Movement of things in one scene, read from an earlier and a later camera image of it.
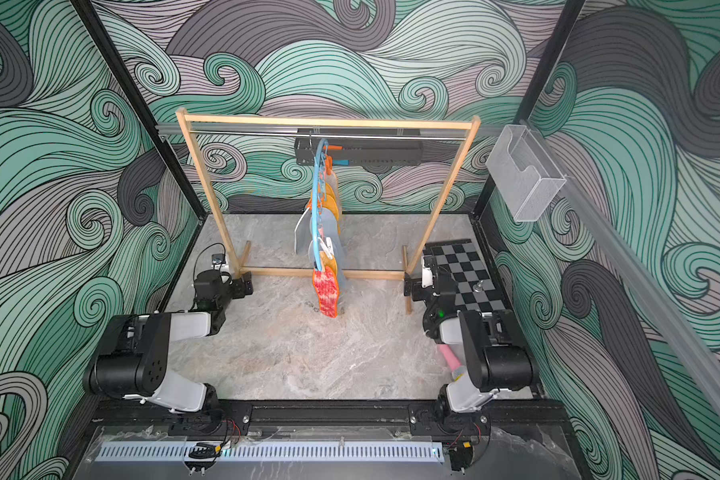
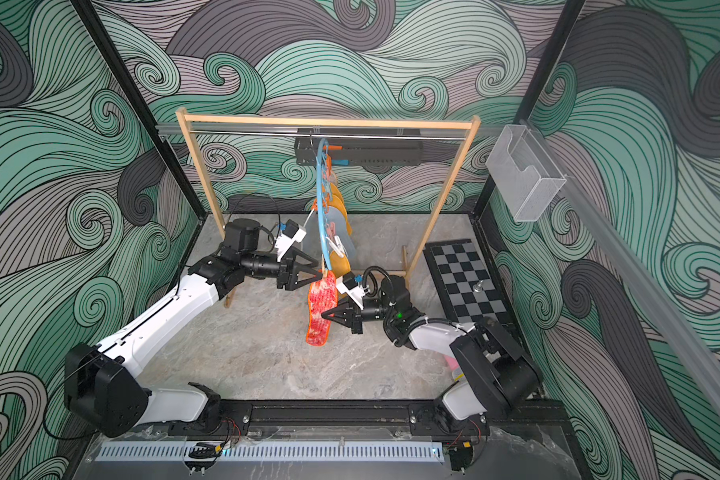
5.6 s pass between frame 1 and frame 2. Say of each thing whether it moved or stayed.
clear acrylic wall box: stayed
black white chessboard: stayed
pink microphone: stayed
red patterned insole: moved
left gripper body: moved
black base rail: stayed
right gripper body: moved
